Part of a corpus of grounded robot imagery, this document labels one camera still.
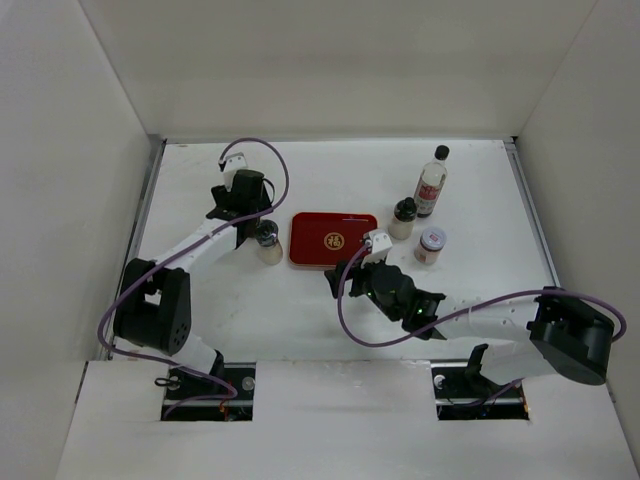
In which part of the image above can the silver-capped glass shaker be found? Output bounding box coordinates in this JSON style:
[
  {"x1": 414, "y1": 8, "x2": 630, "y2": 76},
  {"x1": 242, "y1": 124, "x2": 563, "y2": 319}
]
[{"x1": 254, "y1": 219, "x2": 283, "y2": 266}]

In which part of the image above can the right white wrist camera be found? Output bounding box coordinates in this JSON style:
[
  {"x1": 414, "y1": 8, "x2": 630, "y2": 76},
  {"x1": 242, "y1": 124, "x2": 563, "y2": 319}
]
[{"x1": 362, "y1": 229, "x2": 393, "y2": 264}]

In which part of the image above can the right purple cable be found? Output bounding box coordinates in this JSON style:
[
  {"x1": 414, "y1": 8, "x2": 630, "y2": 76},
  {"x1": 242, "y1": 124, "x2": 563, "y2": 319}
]
[{"x1": 335, "y1": 242, "x2": 629, "y2": 407}]

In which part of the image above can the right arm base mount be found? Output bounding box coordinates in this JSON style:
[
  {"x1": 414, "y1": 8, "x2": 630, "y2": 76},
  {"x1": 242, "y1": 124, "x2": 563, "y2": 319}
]
[{"x1": 431, "y1": 344, "x2": 529, "y2": 421}]

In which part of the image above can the black-capped white bottle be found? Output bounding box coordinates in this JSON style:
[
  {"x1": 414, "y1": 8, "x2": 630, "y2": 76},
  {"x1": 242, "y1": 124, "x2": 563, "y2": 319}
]
[{"x1": 388, "y1": 197, "x2": 417, "y2": 240}]

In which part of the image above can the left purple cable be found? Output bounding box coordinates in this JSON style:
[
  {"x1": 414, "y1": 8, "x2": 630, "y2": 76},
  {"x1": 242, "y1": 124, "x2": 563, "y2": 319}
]
[{"x1": 95, "y1": 137, "x2": 292, "y2": 419}]

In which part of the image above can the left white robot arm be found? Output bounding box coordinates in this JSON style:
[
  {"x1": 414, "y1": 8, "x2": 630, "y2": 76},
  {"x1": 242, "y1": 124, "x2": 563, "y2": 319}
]
[{"x1": 113, "y1": 169, "x2": 272, "y2": 399}]

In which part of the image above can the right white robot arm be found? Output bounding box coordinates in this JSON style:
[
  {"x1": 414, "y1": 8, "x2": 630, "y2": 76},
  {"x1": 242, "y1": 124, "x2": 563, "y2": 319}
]
[{"x1": 324, "y1": 261, "x2": 625, "y2": 396}]

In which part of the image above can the small pink-lidded spice jar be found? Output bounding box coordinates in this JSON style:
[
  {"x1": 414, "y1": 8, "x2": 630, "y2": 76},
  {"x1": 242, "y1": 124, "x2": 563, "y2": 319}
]
[{"x1": 414, "y1": 226, "x2": 447, "y2": 265}]

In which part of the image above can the red rectangular tray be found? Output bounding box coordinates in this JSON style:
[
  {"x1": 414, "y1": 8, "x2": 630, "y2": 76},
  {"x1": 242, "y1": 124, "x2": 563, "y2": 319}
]
[{"x1": 289, "y1": 212, "x2": 378, "y2": 268}]

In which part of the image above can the tall clear vinegar bottle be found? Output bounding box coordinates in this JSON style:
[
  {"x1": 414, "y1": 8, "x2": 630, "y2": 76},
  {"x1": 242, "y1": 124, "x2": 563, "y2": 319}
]
[{"x1": 413, "y1": 145, "x2": 450, "y2": 218}]

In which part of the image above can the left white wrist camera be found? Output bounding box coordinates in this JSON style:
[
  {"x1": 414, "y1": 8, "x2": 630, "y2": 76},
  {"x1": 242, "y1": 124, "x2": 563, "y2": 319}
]
[{"x1": 218, "y1": 152, "x2": 248, "y2": 191}]

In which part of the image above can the purple cable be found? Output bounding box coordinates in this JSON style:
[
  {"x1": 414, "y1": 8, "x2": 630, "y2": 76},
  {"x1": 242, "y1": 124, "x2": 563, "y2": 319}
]
[
  {"x1": 335, "y1": 242, "x2": 629, "y2": 407},
  {"x1": 95, "y1": 137, "x2": 292, "y2": 419}
]

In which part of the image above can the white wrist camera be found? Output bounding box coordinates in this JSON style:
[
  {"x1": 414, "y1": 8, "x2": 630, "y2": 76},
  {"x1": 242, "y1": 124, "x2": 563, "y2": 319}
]
[
  {"x1": 218, "y1": 152, "x2": 248, "y2": 191},
  {"x1": 362, "y1": 229, "x2": 393, "y2": 264}
]

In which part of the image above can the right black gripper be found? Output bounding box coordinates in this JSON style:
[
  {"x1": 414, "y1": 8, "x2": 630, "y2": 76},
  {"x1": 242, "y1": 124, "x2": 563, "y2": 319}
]
[{"x1": 325, "y1": 249, "x2": 401, "y2": 321}]

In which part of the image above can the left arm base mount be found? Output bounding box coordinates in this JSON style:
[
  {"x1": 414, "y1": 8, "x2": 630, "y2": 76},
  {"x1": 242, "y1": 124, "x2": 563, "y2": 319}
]
[{"x1": 154, "y1": 363, "x2": 257, "y2": 422}]

